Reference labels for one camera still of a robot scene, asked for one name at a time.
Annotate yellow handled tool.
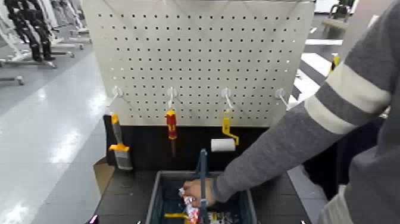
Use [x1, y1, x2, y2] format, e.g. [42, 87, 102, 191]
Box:
[164, 212, 188, 220]

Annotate white pegboard hook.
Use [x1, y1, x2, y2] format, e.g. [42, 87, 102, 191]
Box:
[274, 88, 290, 108]
[167, 87, 178, 110]
[107, 86, 124, 108]
[221, 87, 235, 111]

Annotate white perforated pegboard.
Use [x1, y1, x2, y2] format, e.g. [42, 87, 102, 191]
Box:
[82, 0, 315, 127]

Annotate red yellow screwdriver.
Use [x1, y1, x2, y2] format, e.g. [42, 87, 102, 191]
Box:
[165, 109, 178, 157]

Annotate yellow white packaged item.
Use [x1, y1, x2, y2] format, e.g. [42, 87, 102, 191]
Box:
[207, 211, 241, 224]

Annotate black humanoid robot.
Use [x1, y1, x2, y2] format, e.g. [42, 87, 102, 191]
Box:
[4, 0, 55, 62]

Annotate brown cardboard flap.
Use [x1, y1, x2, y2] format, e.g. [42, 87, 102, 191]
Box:
[93, 156, 115, 191]

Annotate white metal stand frame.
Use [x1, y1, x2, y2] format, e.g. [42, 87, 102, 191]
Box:
[0, 12, 58, 87]
[46, 0, 93, 58]

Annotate yellow black striped post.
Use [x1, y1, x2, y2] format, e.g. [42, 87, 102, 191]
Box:
[330, 54, 341, 73]

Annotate person's grey sleeved forearm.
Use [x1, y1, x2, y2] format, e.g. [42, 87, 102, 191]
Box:
[212, 0, 400, 204]

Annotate black backing panel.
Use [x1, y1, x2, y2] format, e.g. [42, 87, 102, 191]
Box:
[104, 115, 270, 173]

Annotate red white glue tube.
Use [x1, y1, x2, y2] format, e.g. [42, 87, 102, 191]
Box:
[179, 186, 201, 224]

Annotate yellow paint roller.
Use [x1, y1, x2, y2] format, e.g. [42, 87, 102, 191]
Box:
[211, 117, 240, 153]

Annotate white platform steps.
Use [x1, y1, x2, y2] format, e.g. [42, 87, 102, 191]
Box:
[293, 38, 345, 101]

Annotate blue plastic crate with handle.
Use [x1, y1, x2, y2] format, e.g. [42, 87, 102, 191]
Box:
[145, 148, 258, 224]

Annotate person's hand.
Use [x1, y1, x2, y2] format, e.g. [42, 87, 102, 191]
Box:
[182, 178, 217, 209]

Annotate grey chair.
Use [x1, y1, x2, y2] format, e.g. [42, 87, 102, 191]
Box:
[321, 3, 352, 40]

